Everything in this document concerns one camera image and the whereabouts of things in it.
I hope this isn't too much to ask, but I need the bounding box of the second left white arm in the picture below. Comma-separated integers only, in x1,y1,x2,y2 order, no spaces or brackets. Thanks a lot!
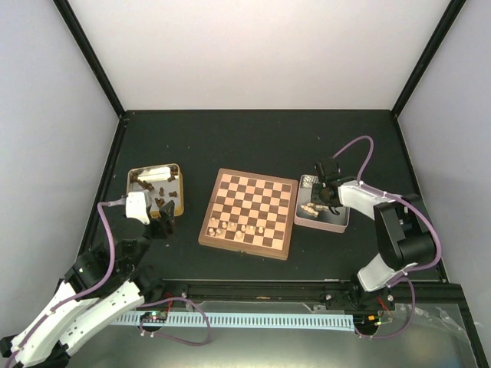
59,198,175,357

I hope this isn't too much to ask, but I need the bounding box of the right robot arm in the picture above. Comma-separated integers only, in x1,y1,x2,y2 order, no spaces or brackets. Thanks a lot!
310,158,442,309

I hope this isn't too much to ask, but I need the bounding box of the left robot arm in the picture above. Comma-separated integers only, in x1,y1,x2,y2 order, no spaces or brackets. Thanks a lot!
1,196,175,367

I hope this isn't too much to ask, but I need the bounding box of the pink tin with light pieces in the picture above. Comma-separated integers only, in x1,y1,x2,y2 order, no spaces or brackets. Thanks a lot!
294,175,350,233

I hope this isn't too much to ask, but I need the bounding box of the gold tin with dark pieces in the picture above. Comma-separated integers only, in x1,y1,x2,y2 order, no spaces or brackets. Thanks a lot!
127,163,184,219

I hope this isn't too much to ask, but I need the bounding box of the wooden chess board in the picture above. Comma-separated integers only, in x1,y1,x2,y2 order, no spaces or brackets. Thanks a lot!
198,168,298,261

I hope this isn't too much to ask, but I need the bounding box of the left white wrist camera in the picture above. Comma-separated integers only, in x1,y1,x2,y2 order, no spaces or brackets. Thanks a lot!
125,190,151,225

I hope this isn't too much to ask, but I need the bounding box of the purple cable loop front left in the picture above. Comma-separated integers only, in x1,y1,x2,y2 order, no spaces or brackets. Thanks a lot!
138,297,213,346

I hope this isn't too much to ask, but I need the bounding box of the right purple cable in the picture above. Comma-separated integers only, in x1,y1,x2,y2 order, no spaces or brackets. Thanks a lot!
332,136,443,340

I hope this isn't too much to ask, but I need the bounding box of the light blue cable duct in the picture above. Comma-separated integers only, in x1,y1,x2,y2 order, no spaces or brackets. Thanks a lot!
112,310,354,332

